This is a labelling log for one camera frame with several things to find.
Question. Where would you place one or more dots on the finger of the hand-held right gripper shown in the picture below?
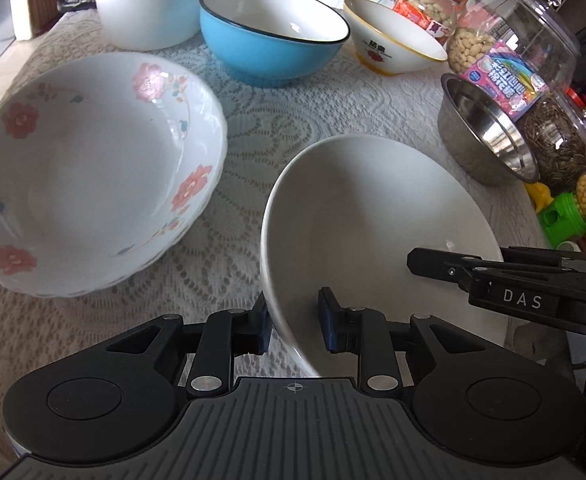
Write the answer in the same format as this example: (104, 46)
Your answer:
(443, 265)
(563, 260)

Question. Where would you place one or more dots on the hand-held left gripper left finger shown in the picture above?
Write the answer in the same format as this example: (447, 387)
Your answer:
(260, 321)

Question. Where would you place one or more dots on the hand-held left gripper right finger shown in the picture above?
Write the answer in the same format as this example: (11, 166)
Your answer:
(327, 325)

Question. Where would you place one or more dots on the plain white deep plate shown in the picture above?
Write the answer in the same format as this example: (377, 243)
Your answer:
(373, 220)

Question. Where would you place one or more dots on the stainless steel bowl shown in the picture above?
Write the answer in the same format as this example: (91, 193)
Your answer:
(473, 145)

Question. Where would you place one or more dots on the pink floral white plate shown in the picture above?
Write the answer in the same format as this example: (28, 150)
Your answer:
(98, 185)

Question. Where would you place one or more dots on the cream bowl with gold rim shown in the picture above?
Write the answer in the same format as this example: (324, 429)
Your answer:
(388, 35)

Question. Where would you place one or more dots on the blue enamel bowl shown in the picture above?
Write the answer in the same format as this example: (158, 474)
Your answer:
(253, 55)

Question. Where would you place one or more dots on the white plastic bowl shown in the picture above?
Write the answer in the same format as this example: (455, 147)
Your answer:
(148, 15)

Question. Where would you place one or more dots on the green plastic toy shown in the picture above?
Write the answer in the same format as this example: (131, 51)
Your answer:
(563, 220)

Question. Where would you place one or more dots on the clear jar of sunflower seeds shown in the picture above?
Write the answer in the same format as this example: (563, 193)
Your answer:
(553, 145)

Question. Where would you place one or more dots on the pink candy packet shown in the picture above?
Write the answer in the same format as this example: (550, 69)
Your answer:
(503, 76)

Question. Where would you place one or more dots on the white lace tablecloth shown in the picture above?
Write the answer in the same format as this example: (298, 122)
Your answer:
(283, 120)

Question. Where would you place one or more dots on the large clear lidded jar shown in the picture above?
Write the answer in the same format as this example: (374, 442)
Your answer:
(523, 20)

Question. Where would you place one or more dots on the peanut jar with red label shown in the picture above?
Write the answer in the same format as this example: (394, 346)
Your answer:
(423, 10)

